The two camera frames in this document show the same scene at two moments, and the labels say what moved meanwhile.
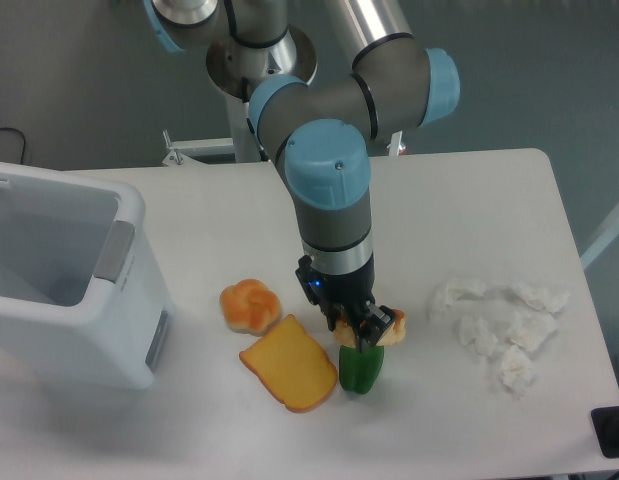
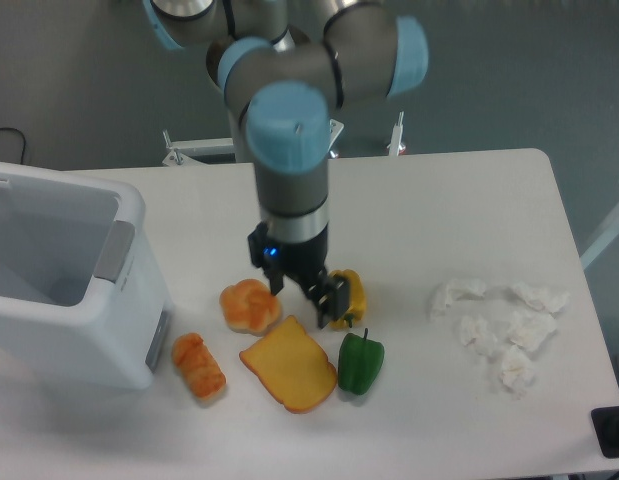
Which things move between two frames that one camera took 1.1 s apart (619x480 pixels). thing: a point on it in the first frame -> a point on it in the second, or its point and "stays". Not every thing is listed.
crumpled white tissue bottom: (517, 371) stays
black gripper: (339, 294) -> (300, 259)
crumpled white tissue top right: (542, 298) stays
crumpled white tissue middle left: (475, 334) stays
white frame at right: (618, 223) stays
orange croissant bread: (346, 331) -> (196, 363)
